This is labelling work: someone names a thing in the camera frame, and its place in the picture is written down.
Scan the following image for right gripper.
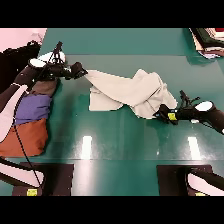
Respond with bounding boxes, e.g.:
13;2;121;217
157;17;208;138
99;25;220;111
153;103;180;126

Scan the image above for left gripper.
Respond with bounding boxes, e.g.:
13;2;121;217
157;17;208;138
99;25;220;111
64;61;89;81

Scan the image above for cream shirt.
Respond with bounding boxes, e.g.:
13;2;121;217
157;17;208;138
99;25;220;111
83;68;179;120

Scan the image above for brown garment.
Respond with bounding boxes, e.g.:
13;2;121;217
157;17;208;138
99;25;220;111
30;79;60;98

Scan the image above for purple garment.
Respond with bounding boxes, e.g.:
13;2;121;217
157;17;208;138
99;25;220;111
14;93;53;126

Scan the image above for maroon garment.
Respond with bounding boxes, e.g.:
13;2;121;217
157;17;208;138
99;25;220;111
201;48;224;58

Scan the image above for orange garment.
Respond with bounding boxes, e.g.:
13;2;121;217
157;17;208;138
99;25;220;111
0;117;50;158

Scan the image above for dark green garment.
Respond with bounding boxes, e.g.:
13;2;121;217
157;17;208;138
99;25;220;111
195;27;224;49

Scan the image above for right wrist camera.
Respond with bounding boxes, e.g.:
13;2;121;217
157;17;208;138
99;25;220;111
179;89;201;110

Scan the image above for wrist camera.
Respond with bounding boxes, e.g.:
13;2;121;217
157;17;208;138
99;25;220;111
49;40;65;65
179;89;201;110

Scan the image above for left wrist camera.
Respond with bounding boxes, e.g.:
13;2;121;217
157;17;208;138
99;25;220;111
49;40;65;65

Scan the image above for black cable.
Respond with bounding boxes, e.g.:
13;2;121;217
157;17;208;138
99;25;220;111
11;49;44;189

